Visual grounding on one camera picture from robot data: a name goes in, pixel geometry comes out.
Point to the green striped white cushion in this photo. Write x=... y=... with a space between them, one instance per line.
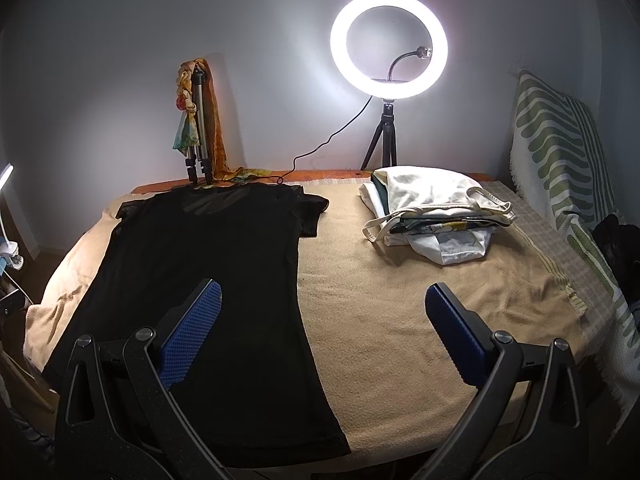
x=558 y=166

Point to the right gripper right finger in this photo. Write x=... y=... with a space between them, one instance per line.
x=548 y=434

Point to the stack of folded white clothes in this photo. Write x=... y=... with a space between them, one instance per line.
x=444 y=216

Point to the black ring light tripod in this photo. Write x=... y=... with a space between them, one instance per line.
x=384 y=132

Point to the black t-shirt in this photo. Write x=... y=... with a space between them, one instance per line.
x=214 y=272

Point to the orange patterned scarf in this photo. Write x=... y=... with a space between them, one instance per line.
x=222 y=172

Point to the orange patterned bed sheet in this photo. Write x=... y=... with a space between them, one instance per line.
x=294 y=176

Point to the beige blanket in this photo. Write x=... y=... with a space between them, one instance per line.
x=382 y=414

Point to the white clip lamp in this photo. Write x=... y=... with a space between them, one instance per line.
x=11 y=259

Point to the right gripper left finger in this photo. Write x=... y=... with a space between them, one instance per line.
x=118 y=418

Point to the silver folded tripod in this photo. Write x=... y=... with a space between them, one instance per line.
x=197 y=155

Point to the white ring light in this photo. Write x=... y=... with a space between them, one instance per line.
x=391 y=49

